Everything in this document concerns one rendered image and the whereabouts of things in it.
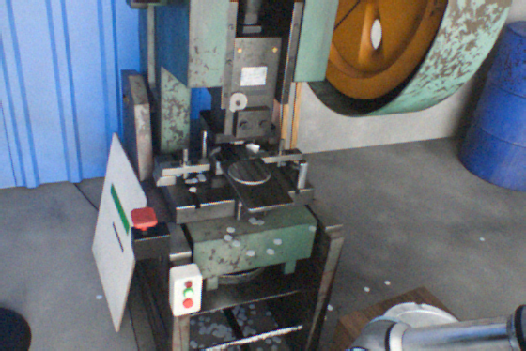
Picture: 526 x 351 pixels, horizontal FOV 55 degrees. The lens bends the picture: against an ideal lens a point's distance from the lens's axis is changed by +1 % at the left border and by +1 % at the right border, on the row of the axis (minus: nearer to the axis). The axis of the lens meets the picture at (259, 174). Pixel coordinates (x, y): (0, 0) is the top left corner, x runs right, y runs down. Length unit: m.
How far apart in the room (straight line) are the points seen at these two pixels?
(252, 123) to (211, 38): 0.28
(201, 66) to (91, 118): 1.47
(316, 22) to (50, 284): 1.52
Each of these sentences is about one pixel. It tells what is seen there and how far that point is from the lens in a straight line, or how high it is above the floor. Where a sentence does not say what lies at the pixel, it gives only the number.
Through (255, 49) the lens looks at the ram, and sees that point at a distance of 1.37.
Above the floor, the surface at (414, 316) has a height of 0.39.
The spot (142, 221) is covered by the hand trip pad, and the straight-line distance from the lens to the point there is 1.31.
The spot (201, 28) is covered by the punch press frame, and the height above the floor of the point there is 1.21.
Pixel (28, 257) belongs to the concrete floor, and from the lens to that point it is 2.43.
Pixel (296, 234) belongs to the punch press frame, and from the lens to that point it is 1.55.
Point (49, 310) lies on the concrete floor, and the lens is 2.19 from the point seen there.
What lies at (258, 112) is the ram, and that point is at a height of 0.97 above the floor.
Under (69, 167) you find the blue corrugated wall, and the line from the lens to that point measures 2.79.
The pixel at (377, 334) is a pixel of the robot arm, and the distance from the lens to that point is 1.24.
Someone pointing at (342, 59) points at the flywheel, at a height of 1.05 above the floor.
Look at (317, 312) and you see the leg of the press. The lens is 1.76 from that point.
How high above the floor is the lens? 1.57
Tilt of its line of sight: 32 degrees down
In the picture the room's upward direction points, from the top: 7 degrees clockwise
